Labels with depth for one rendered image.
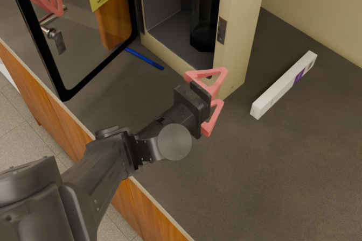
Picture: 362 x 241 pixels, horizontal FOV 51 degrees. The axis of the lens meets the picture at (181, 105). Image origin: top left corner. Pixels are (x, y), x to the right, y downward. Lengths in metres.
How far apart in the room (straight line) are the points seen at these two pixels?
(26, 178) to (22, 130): 2.01
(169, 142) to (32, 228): 0.35
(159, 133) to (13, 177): 0.34
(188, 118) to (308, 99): 0.51
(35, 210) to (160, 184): 0.68
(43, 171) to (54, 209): 0.03
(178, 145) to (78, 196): 0.29
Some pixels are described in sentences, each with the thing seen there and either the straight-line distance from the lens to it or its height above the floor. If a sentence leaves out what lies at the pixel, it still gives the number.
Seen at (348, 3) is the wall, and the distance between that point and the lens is 1.18.
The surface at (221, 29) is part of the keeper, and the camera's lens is 0.84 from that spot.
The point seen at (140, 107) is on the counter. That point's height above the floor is 0.94.
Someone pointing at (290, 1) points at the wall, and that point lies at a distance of 1.29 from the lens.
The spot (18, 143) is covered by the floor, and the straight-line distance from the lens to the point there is 2.23.
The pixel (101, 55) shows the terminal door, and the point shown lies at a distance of 1.03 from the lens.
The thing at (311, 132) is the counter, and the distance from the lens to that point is 1.04.
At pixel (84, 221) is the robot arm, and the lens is 0.31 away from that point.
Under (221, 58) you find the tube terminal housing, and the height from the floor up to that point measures 1.12.
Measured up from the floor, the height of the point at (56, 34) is 1.21.
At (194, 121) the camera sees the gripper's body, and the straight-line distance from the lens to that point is 0.67.
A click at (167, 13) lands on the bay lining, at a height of 1.03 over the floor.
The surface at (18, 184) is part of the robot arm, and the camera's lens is 0.26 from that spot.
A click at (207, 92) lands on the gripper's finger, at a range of 0.63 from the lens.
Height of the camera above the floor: 1.78
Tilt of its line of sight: 54 degrees down
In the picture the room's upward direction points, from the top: straight up
